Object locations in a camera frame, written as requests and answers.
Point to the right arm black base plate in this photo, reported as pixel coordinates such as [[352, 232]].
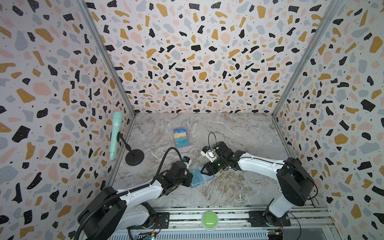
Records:
[[267, 219]]

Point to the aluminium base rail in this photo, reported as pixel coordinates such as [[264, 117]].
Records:
[[243, 218]]

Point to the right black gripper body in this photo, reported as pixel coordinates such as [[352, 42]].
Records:
[[208, 167]]

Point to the green push button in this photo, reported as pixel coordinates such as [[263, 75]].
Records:
[[210, 221]]

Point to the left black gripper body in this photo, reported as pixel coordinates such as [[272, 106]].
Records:
[[186, 179]]

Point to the mint green microphone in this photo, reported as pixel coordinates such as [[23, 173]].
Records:
[[116, 126]]

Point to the blue leather card holder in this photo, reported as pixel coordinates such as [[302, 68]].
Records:
[[206, 178]]

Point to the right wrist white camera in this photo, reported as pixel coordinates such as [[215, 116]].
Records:
[[208, 153]]

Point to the clear box with cards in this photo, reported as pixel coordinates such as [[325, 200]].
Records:
[[181, 137]]

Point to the white ventilated cable duct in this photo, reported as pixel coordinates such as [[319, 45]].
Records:
[[205, 235]]

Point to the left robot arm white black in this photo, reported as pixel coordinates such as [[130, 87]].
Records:
[[113, 210]]

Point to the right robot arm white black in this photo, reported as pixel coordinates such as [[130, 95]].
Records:
[[295, 183]]

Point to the black microphone stand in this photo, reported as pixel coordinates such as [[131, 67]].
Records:
[[133, 157]]

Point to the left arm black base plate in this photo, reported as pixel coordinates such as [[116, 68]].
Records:
[[158, 221]]

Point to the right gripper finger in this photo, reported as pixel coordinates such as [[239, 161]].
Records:
[[208, 173], [208, 167]]

